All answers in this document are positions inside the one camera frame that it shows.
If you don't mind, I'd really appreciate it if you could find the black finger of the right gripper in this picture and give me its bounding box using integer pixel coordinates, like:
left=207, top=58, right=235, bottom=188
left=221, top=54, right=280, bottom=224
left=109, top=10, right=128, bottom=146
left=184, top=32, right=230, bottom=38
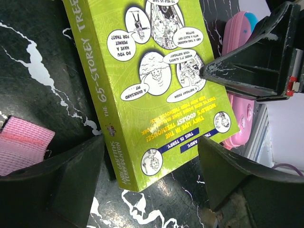
left=200, top=1, right=302, bottom=102

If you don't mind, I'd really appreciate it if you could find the green bottom book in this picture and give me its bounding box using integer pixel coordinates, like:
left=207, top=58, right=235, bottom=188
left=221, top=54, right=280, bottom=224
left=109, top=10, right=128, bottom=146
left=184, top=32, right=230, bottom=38
left=64, top=0, right=239, bottom=192

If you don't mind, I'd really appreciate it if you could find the pink purple pencil case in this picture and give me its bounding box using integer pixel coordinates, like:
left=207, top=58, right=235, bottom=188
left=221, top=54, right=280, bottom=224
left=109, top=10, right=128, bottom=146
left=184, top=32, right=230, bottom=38
left=221, top=11, right=258, bottom=150

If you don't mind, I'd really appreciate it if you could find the pink student backpack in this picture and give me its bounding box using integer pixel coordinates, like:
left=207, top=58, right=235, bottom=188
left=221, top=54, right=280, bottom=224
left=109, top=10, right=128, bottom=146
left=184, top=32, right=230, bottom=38
left=0, top=116, right=55, bottom=176

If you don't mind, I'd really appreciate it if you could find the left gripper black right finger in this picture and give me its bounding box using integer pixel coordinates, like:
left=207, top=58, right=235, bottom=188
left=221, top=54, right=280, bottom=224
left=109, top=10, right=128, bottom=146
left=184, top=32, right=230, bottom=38
left=198, top=136, right=304, bottom=228

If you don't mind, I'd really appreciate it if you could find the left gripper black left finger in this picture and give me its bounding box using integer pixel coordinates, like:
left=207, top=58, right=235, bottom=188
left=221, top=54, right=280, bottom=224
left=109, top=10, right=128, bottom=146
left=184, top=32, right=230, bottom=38
left=0, top=135, right=105, bottom=228

